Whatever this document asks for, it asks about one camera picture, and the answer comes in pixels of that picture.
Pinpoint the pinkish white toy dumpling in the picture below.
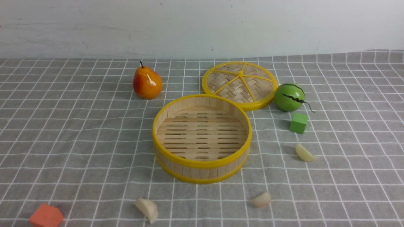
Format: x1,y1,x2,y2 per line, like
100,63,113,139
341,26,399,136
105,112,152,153
249,191,272,208

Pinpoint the pale yellow toy dumpling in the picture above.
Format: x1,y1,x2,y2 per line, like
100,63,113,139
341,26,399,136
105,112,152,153
295,143,319,162

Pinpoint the cream white toy dumpling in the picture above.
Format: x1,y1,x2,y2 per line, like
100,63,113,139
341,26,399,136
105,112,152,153
132,198,158,224

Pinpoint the yellow rimmed bamboo steamer tray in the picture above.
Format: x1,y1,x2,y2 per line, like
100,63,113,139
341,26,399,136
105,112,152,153
152,94,252,184

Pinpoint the yellow bamboo steamer lid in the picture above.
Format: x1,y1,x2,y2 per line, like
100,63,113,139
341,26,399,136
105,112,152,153
201,61,278,112

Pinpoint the orange red toy pear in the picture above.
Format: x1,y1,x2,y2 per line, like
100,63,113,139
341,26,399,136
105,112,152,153
133,61,163,100

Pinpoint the green toy watermelon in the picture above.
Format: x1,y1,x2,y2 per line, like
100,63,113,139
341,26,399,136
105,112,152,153
274,83,314,112

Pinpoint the green cube block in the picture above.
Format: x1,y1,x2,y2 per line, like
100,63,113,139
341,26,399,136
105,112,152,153
289,113,308,134

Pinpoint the grey checkered tablecloth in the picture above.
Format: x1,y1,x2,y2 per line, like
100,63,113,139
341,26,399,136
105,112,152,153
0,50,404,227

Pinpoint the orange cube block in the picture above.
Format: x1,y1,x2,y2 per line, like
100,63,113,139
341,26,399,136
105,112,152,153
29,203,64,227

